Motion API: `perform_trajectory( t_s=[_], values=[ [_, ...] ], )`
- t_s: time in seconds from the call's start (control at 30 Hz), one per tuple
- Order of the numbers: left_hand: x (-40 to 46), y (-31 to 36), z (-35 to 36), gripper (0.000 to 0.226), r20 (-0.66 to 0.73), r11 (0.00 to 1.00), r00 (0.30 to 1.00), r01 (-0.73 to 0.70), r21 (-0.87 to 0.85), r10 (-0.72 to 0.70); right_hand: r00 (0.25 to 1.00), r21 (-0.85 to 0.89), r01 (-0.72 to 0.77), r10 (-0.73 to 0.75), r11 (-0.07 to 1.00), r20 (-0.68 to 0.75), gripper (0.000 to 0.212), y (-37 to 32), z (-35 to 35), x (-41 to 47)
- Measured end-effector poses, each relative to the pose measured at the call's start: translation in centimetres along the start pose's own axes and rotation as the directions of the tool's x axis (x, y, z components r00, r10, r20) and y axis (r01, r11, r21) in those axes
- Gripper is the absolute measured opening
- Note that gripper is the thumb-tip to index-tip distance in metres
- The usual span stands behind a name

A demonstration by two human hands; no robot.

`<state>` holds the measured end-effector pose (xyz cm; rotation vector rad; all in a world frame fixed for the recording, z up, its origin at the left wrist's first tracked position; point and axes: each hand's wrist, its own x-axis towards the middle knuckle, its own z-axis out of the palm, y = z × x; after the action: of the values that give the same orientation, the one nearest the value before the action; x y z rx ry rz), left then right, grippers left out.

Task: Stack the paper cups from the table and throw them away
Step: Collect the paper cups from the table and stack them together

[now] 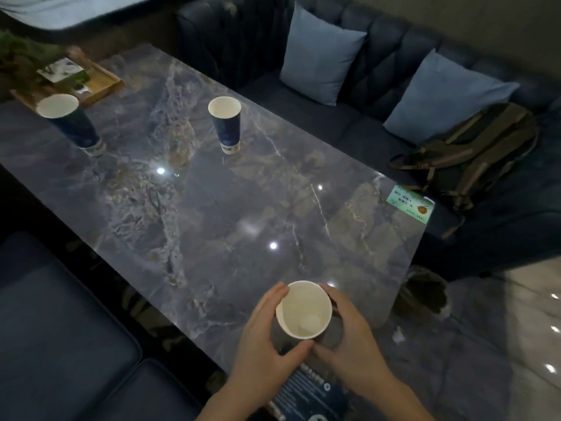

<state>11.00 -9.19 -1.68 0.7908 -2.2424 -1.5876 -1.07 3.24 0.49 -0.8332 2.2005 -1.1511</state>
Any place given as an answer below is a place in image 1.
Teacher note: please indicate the person's right hand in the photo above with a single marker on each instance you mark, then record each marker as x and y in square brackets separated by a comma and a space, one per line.
[357, 346]

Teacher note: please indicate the person's left hand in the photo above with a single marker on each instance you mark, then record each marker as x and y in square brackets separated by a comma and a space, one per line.
[256, 350]

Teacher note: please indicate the person's left thumb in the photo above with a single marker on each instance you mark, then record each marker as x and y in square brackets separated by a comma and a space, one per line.
[297, 351]

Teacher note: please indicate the person's right thumb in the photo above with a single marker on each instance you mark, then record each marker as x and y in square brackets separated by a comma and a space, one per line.
[328, 357]

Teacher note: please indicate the blue paper cup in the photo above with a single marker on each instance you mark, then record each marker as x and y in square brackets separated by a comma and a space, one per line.
[72, 122]
[302, 306]
[225, 127]

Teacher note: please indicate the person's right forearm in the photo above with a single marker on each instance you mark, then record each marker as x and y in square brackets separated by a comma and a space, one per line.
[394, 401]

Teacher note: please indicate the person's left forearm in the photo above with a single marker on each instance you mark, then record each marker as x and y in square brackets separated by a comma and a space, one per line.
[234, 401]

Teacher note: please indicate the blue printed packaging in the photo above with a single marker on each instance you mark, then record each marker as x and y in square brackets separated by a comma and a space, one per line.
[309, 392]

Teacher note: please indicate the white paper scrap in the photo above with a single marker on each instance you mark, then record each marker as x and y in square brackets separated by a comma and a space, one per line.
[398, 335]

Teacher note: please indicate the dark waste bin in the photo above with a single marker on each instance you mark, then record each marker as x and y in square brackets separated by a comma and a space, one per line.
[420, 293]

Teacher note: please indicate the dark blue bench seat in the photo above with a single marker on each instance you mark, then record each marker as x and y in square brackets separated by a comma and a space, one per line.
[52, 333]
[147, 396]

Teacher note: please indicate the green table sticker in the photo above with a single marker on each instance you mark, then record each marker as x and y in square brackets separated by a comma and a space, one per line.
[410, 204]

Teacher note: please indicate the olive green backpack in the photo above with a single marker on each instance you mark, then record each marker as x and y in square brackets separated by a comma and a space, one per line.
[477, 149]

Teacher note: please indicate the light blue cushion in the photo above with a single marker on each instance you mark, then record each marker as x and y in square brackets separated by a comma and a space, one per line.
[442, 98]
[317, 56]

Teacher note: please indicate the dark blue tufted sofa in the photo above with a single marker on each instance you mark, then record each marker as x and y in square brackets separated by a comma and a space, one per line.
[385, 56]

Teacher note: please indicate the wooden tray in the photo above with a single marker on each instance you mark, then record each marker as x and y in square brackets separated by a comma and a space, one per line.
[98, 81]

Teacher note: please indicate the white and green box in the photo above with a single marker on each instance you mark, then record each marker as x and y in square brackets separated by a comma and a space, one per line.
[61, 70]

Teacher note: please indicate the green potted plant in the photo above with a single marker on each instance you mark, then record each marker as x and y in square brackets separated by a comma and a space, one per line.
[19, 61]

